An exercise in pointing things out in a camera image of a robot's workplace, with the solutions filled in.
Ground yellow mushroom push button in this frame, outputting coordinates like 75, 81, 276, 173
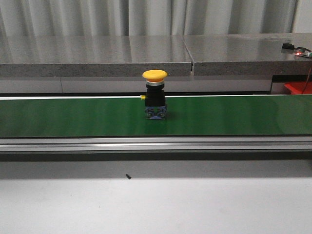
141, 70, 168, 120

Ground grey stone slab right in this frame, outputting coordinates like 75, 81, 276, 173
183, 33, 312, 76

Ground grey stone slab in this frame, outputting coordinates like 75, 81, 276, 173
183, 33, 312, 76
0, 36, 192, 77

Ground green conveyor belt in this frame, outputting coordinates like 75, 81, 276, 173
0, 95, 312, 138

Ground grey stone slab left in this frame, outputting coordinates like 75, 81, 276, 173
0, 36, 192, 77

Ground red plastic bin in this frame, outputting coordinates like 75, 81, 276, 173
284, 81, 312, 95

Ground black sensor module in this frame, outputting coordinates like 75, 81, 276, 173
282, 43, 295, 50

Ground green circuit board red LED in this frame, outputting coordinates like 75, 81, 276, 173
295, 49, 312, 58

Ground grey curtain backdrop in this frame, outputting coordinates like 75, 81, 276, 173
0, 0, 298, 36

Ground aluminium conveyor front rail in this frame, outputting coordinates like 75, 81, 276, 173
0, 136, 312, 153

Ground thin red wire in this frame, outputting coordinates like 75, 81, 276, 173
301, 65, 312, 95

